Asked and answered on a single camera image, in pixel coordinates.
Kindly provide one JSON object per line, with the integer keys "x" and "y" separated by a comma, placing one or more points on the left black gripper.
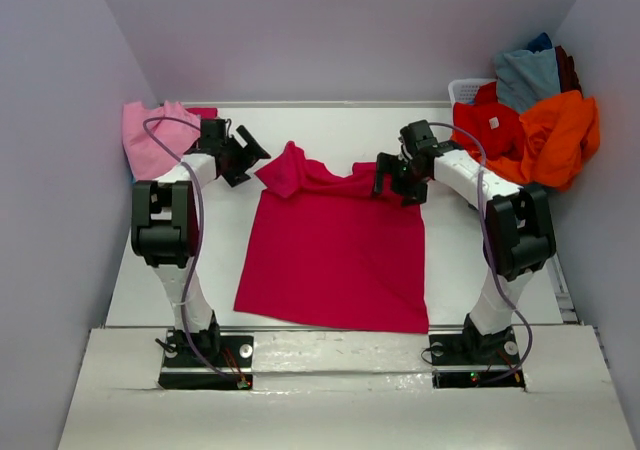
{"x": 240, "y": 155}

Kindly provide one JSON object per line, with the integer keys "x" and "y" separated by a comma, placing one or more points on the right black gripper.
{"x": 396, "y": 174}

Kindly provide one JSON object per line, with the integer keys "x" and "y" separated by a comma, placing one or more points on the crimson t shirt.
{"x": 324, "y": 252}

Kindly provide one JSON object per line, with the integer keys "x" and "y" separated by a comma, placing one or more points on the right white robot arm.
{"x": 517, "y": 230}

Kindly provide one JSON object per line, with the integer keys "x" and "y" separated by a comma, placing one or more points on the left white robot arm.
{"x": 168, "y": 223}

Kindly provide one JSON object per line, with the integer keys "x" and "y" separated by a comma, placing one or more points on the magenta folded t shirt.
{"x": 207, "y": 113}

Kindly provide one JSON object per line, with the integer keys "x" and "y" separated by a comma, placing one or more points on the white plastic basket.
{"x": 465, "y": 90}

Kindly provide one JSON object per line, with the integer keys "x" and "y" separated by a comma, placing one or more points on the pink folded t shirt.
{"x": 147, "y": 160}

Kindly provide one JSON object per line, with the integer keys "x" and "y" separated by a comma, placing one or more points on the red t shirt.
{"x": 496, "y": 126}

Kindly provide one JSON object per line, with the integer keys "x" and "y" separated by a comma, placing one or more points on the light blue t shirt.
{"x": 524, "y": 78}

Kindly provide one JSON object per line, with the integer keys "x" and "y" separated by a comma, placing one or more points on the orange t shirt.
{"x": 561, "y": 134}

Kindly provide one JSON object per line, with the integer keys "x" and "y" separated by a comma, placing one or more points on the royal blue t shirt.
{"x": 540, "y": 43}

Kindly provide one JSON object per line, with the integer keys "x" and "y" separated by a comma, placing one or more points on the dark maroon t shirt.
{"x": 567, "y": 74}

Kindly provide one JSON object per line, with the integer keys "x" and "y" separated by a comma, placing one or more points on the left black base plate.
{"x": 230, "y": 370}

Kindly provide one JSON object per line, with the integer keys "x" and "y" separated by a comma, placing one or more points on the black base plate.
{"x": 230, "y": 370}
{"x": 458, "y": 366}

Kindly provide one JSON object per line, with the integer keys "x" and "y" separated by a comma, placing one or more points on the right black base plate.
{"x": 458, "y": 366}

